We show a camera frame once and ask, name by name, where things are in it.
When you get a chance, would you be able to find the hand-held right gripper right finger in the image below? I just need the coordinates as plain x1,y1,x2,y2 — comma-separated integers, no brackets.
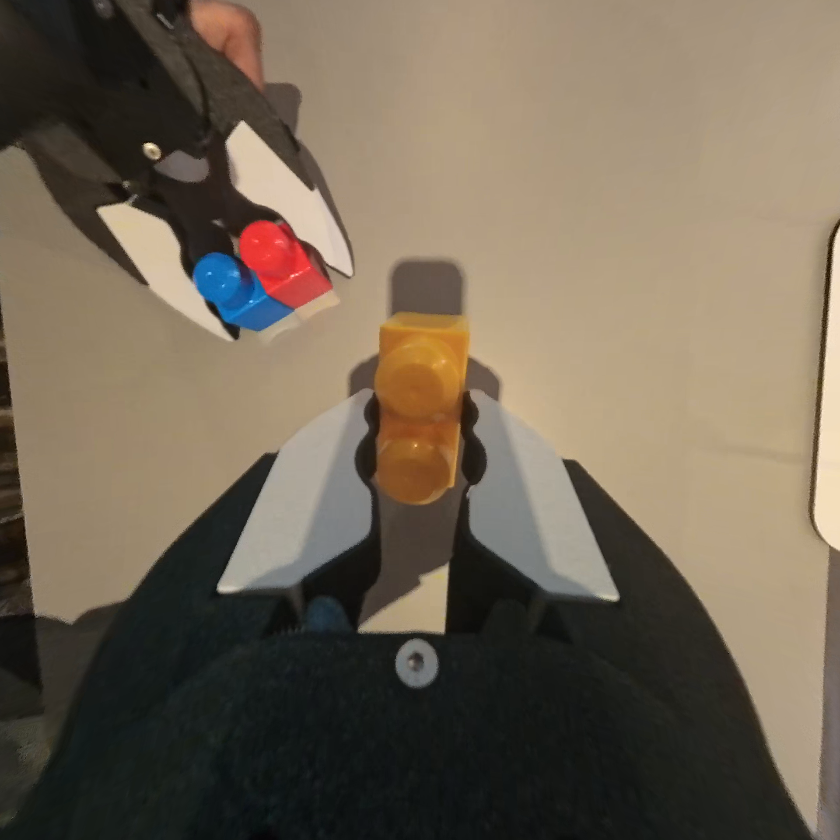
449,388,620,631

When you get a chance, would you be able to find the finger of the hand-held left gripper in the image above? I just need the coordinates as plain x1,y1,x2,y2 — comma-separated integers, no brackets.
226,121,355,277
97,164,252,342

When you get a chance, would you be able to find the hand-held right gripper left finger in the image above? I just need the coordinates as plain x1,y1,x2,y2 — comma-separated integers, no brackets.
217,388,383,624

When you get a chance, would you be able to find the red mega block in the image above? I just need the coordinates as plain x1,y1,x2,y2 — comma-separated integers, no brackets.
239,220,332,309

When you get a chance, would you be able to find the blue mega block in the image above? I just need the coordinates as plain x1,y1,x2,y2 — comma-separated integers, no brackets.
193,252,298,332

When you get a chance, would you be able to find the yellow two-stud mega block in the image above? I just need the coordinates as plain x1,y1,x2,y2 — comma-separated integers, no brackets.
374,314,471,506

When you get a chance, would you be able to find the person's left hand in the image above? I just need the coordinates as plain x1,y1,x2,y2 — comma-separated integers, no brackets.
196,0,266,91

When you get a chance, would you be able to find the white document stand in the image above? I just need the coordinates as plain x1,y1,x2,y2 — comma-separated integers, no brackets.
809,220,840,546

